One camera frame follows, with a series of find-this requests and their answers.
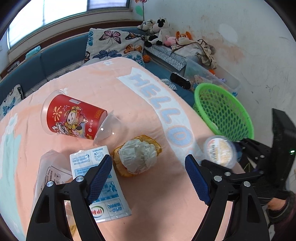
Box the beige cloth pile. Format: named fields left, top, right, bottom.
left=171, top=39, right=217, bottom=69

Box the red cartoon plastic cup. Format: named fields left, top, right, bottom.
left=41, top=90, right=108, bottom=140

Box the small orange ball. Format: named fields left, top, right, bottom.
left=142, top=54, right=151, bottom=63

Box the clear printed plastic bag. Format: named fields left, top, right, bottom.
left=31, top=150, right=73, bottom=213

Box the blue sofa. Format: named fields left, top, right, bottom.
left=0, top=26, right=197, bottom=107

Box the clear plastic storage box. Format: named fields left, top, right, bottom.
left=184, top=58, right=241, bottom=97

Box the black remote control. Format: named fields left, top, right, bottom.
left=170, top=72, right=191, bottom=90

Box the clear dome cup lid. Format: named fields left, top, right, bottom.
left=93, top=111, right=122, bottom=145

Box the blue white milk carton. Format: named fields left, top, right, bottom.
left=70, top=146, right=132, bottom=223

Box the orange fox plush toy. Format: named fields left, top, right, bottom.
left=176, top=31, right=193, bottom=42

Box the small butterfly cushion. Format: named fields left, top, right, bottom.
left=0, top=84, right=24, bottom=120

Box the colourful pinwheel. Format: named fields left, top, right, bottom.
left=134, top=0, right=148, bottom=17

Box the person right hand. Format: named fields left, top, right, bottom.
left=267, top=191, right=290, bottom=211

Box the cow plush toy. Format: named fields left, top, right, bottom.
left=144, top=18, right=171, bottom=48

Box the teal tissue box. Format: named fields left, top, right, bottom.
left=25, top=45, right=42, bottom=59

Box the green plastic trash basket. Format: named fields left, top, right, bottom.
left=193, top=83, right=254, bottom=142

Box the window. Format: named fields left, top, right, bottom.
left=7, top=0, right=130, bottom=49

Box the pink plush toy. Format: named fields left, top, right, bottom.
left=164, top=35, right=177, bottom=47

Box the butterfly print pillow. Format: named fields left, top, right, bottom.
left=84, top=28, right=145, bottom=67

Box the small jelly cup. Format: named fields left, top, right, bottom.
left=203, top=136, right=237, bottom=169

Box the grey plush toy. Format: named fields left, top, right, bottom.
left=137, top=20, right=155, bottom=32

